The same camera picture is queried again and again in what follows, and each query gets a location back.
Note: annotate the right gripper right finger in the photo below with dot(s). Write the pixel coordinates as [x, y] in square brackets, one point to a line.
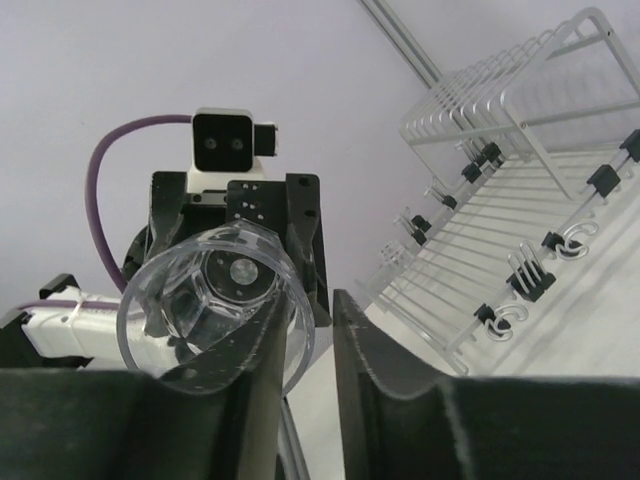
[401, 418]

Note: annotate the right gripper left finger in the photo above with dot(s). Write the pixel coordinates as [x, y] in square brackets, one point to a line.
[216, 417]

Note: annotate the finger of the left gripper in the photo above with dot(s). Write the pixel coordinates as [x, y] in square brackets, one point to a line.
[167, 196]
[304, 241]

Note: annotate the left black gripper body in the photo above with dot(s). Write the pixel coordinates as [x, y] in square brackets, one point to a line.
[261, 202]

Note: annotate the clear plastic cup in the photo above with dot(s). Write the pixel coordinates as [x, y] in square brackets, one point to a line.
[191, 297]

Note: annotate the clear acrylic dish rack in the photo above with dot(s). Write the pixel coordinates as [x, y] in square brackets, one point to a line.
[524, 148]

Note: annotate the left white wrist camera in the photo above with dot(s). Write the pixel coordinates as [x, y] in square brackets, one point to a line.
[227, 145]

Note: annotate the left aluminium frame post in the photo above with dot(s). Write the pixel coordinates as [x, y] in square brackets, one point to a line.
[403, 41]

